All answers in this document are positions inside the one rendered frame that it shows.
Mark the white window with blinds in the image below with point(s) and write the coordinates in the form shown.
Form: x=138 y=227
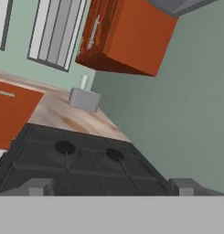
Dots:
x=57 y=32

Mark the grey toaster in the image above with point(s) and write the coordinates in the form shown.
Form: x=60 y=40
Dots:
x=84 y=99

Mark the white window frame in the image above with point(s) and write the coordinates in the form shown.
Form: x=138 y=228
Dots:
x=2 y=23

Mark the orange drawer front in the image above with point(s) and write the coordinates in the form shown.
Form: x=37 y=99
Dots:
x=11 y=114

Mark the orange wall cabinet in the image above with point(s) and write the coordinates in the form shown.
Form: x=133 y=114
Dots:
x=128 y=33

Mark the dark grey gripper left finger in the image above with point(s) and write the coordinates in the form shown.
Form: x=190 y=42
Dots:
x=37 y=186

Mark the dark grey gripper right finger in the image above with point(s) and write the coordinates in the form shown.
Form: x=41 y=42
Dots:
x=186 y=186

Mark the black gas hob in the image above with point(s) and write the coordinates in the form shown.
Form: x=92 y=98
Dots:
x=83 y=161

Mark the grey range hood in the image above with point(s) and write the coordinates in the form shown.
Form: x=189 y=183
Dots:
x=180 y=6

